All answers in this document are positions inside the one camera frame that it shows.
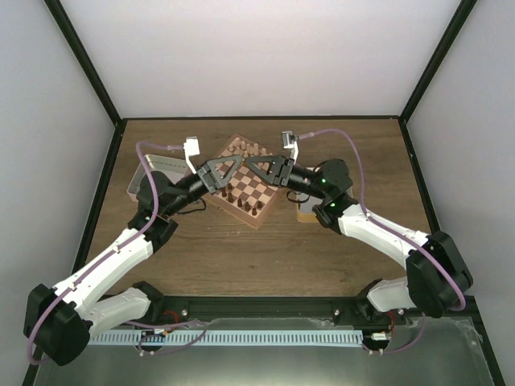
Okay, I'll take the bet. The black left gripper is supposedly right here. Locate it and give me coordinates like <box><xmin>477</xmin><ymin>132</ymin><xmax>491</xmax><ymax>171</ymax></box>
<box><xmin>164</xmin><ymin>154</ymin><xmax>243</xmax><ymax>217</ymax></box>

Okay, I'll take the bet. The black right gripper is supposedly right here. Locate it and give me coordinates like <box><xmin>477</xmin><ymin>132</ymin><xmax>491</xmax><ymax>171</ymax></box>
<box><xmin>245</xmin><ymin>155</ymin><xmax>328</xmax><ymax>201</ymax></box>

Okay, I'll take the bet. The gold tin box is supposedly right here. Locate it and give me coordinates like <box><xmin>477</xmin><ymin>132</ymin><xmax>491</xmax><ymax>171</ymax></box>
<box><xmin>295</xmin><ymin>193</ymin><xmax>322</xmax><ymax>224</ymax></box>

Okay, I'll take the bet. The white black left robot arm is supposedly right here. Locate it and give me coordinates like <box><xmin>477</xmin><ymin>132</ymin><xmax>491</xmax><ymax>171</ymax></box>
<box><xmin>23</xmin><ymin>159</ymin><xmax>233</xmax><ymax>365</ymax></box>

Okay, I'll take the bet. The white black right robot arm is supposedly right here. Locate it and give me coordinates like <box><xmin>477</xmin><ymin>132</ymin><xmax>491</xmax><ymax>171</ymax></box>
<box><xmin>208</xmin><ymin>155</ymin><xmax>473</xmax><ymax>324</ymax></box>

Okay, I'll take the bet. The wooden chess board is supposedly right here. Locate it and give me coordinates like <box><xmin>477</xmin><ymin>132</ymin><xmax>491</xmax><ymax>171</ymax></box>
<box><xmin>205</xmin><ymin>133</ymin><xmax>285</xmax><ymax>229</ymax></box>

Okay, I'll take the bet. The pink tin box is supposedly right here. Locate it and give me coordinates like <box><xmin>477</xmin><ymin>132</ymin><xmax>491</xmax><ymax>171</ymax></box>
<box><xmin>126</xmin><ymin>154</ymin><xmax>187</xmax><ymax>202</ymax></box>

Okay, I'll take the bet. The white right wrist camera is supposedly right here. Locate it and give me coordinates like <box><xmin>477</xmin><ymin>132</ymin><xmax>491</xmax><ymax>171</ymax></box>
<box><xmin>282</xmin><ymin>131</ymin><xmax>299</xmax><ymax>161</ymax></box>

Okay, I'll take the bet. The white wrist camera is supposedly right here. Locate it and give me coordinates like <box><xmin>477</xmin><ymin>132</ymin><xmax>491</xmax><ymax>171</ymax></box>
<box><xmin>282</xmin><ymin>131</ymin><xmax>299</xmax><ymax>161</ymax></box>
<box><xmin>183</xmin><ymin>137</ymin><xmax>200</xmax><ymax>174</ymax></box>

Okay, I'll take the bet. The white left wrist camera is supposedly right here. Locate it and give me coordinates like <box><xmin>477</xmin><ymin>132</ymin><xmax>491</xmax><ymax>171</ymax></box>
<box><xmin>183</xmin><ymin>137</ymin><xmax>200</xmax><ymax>174</ymax></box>

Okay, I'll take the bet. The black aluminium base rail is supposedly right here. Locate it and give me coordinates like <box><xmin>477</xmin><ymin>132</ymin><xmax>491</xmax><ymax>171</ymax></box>
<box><xmin>116</xmin><ymin>295</ymin><xmax>476</xmax><ymax>327</ymax></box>

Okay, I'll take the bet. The white slotted cable duct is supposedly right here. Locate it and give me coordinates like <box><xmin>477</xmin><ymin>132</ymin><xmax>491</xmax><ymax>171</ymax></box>
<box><xmin>89</xmin><ymin>330</ymin><xmax>363</xmax><ymax>348</ymax></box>

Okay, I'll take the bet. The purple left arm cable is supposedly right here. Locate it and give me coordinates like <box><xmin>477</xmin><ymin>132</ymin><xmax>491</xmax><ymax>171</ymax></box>
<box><xmin>26</xmin><ymin>141</ymin><xmax>190</xmax><ymax>365</ymax></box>

